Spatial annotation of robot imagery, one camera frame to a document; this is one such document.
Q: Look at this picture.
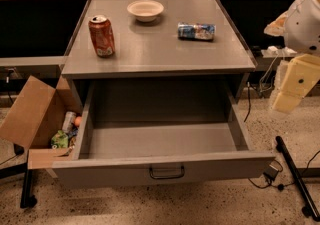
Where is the black drawer handle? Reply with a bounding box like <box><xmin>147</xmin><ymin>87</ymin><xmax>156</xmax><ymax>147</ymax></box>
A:
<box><xmin>149</xmin><ymin>166</ymin><xmax>185</xmax><ymax>180</ymax></box>

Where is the white power strip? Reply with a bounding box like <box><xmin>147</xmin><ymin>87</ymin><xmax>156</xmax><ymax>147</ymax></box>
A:
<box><xmin>267</xmin><ymin>46</ymin><xmax>295</xmax><ymax>56</ymax></box>

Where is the black power adapter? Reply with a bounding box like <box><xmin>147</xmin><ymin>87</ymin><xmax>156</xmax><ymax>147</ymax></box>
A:
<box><xmin>263</xmin><ymin>166</ymin><xmax>279</xmax><ymax>181</ymax></box>

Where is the grey top drawer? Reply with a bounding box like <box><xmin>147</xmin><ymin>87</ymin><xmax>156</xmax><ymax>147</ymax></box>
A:
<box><xmin>53</xmin><ymin>83</ymin><xmax>274</xmax><ymax>188</ymax></box>

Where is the black stand leg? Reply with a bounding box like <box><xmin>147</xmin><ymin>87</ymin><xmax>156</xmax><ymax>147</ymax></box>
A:
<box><xmin>20</xmin><ymin>169</ymin><xmax>37</xmax><ymax>209</ymax></box>
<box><xmin>275</xmin><ymin>136</ymin><xmax>320</xmax><ymax>222</ymax></box>

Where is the black stand leg right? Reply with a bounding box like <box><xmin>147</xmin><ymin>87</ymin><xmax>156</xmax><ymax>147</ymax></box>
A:
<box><xmin>275</xmin><ymin>136</ymin><xmax>320</xmax><ymax>222</ymax></box>

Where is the green snack bag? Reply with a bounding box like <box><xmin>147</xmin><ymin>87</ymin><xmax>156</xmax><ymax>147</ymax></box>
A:
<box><xmin>51</xmin><ymin>130</ymin><xmax>69</xmax><ymax>149</ymax></box>

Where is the brown cardboard box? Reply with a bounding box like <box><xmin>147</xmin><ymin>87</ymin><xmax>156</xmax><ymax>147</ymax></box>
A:
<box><xmin>0</xmin><ymin>76</ymin><xmax>82</xmax><ymax>169</ymax></box>

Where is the red soda can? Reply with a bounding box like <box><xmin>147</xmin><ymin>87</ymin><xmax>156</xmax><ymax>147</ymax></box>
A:
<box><xmin>88</xmin><ymin>15</ymin><xmax>115</xmax><ymax>58</ymax></box>

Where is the silver can in box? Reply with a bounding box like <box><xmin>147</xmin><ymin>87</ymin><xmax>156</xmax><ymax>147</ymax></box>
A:
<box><xmin>62</xmin><ymin>111</ymin><xmax>76</xmax><ymax>133</ymax></box>

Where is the orange ball in box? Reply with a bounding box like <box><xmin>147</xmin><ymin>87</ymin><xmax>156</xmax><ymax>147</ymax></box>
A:
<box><xmin>74</xmin><ymin>116</ymin><xmax>82</xmax><ymax>127</ymax></box>

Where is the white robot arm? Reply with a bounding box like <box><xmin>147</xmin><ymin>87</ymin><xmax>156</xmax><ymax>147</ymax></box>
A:
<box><xmin>264</xmin><ymin>0</ymin><xmax>320</xmax><ymax>117</ymax></box>

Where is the blue crushed can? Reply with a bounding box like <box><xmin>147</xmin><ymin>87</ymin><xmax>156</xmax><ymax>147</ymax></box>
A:
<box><xmin>177</xmin><ymin>22</ymin><xmax>215</xmax><ymax>41</ymax></box>

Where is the black stand leg left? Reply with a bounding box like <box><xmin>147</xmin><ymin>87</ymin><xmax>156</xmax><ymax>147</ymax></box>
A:
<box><xmin>20</xmin><ymin>169</ymin><xmax>37</xmax><ymax>209</ymax></box>

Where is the white bowl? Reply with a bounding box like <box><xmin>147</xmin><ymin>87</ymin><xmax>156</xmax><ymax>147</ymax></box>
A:
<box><xmin>127</xmin><ymin>0</ymin><xmax>164</xmax><ymax>22</ymax></box>

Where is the grey cabinet with top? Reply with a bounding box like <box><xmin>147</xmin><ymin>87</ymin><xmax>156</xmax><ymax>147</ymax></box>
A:
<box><xmin>62</xmin><ymin>0</ymin><xmax>256</xmax><ymax>112</ymax></box>

